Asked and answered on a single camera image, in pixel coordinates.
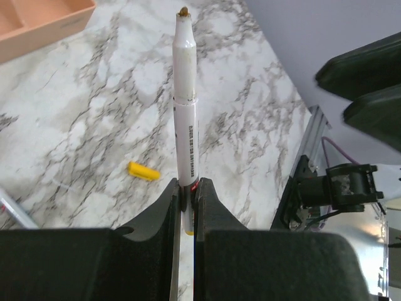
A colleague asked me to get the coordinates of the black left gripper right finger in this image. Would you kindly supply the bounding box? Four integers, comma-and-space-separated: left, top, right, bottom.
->
194, 178, 370, 300

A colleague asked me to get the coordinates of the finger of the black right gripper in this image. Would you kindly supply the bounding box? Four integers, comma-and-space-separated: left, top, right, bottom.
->
343, 85, 400, 151
315, 33, 400, 100

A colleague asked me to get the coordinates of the aluminium frame rail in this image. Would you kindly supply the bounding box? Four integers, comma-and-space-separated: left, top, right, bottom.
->
296, 106, 389, 297

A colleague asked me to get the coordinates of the yellow pen cap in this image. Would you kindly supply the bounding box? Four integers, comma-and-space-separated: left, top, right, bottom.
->
127, 161, 160, 181

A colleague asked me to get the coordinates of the black mounting rail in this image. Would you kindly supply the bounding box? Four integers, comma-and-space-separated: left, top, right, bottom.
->
270, 155, 317, 231

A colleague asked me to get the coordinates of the peach plastic desk organizer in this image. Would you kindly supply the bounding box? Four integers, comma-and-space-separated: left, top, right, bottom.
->
1, 0, 96, 63

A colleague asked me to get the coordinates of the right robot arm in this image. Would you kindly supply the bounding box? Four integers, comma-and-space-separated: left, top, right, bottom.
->
296, 33, 400, 214

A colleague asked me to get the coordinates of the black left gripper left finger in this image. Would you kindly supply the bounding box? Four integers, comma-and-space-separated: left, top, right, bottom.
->
1, 179, 180, 300

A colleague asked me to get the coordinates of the yellow pen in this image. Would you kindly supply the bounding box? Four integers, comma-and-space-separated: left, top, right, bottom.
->
172, 6, 199, 235

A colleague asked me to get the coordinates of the purple pen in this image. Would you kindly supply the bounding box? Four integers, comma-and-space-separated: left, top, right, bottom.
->
0, 188, 39, 230

